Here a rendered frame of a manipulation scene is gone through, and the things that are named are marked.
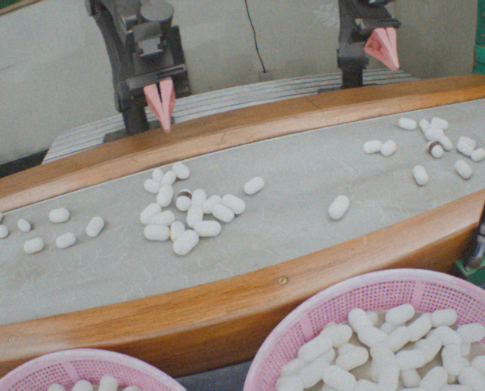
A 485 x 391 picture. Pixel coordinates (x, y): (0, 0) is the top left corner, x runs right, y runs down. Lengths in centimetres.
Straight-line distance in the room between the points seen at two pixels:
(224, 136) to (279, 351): 42
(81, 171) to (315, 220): 41
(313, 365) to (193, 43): 235
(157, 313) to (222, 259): 11
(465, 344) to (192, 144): 52
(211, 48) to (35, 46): 125
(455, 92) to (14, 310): 95
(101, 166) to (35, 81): 211
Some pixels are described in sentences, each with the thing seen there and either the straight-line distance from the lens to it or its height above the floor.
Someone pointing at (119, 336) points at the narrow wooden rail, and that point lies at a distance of 36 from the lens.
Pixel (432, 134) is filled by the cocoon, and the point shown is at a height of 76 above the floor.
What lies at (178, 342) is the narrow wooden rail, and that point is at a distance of 36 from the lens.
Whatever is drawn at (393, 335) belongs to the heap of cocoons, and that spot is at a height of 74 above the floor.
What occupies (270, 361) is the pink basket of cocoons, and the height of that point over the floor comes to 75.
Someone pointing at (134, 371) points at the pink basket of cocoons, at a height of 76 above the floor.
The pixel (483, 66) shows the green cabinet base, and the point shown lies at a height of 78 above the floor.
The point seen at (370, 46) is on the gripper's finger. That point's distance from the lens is 71.
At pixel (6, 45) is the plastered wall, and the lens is 276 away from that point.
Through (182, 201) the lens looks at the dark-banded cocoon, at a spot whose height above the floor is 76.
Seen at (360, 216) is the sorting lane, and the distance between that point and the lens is 48.
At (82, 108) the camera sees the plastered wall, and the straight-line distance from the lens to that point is 270.
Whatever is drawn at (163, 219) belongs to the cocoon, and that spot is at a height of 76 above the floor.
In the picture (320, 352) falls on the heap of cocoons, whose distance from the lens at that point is 34.
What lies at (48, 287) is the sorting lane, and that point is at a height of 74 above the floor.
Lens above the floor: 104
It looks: 35 degrees down
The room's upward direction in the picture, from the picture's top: 9 degrees counter-clockwise
